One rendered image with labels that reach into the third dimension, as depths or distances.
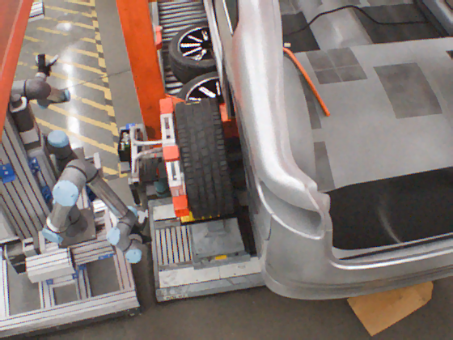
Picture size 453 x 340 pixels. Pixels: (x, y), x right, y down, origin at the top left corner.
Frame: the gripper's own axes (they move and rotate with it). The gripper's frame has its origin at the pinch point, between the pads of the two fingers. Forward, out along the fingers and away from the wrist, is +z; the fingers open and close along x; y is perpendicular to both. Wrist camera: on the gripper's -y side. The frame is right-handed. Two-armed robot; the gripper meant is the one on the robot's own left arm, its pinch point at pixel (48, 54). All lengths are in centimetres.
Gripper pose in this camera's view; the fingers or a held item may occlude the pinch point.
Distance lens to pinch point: 370.1
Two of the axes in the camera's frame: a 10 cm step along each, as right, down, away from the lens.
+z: -0.2, -7.5, 6.6
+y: -0.5, 6.6, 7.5
